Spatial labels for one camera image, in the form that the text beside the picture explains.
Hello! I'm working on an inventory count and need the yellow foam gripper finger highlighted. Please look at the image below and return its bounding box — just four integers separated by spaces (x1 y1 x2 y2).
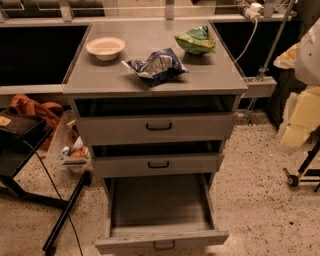
278 86 320 154

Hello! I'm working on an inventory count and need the blue chip bag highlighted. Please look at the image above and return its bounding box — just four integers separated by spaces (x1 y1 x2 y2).
122 48 188 87

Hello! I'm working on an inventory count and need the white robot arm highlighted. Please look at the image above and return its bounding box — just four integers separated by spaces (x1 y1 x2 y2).
273 19 320 154

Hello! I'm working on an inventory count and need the green chip bag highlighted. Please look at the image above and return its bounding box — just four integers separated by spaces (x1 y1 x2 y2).
174 25 216 55

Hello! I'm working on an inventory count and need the grey drawer cabinet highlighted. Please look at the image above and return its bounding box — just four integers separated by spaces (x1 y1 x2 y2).
63 20 247 178

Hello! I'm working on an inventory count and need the top grey drawer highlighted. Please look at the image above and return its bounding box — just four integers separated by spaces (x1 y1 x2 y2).
76 114 236 146

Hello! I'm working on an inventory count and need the grey drawer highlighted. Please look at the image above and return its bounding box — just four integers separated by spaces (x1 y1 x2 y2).
76 114 236 146
96 174 229 254
93 153 224 178

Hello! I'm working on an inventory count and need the bottom grey drawer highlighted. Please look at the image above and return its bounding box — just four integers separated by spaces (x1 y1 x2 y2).
96 174 229 254

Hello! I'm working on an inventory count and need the middle grey drawer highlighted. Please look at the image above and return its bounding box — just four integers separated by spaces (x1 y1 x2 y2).
93 153 224 178

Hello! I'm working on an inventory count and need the metal pole stand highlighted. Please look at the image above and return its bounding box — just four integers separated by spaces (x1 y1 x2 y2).
245 0 297 125

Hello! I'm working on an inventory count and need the black tripod leg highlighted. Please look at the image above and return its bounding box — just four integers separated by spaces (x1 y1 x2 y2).
283 141 320 192

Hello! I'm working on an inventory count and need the white paper bowl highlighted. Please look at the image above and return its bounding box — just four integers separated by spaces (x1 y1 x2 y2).
86 37 126 61

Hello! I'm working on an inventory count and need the clear plastic bin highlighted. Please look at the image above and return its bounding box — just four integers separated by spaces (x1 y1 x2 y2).
46 110 92 174

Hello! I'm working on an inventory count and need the orange jacket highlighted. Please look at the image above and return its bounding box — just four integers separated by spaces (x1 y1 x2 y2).
0 94 64 152

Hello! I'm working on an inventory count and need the black side stand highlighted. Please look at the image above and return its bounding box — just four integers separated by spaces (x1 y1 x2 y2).
0 111 91 256

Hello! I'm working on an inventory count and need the white power cable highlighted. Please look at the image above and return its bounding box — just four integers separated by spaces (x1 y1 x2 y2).
233 2 264 65

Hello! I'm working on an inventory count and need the black floor cable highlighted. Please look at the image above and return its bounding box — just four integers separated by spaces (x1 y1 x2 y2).
23 139 84 256

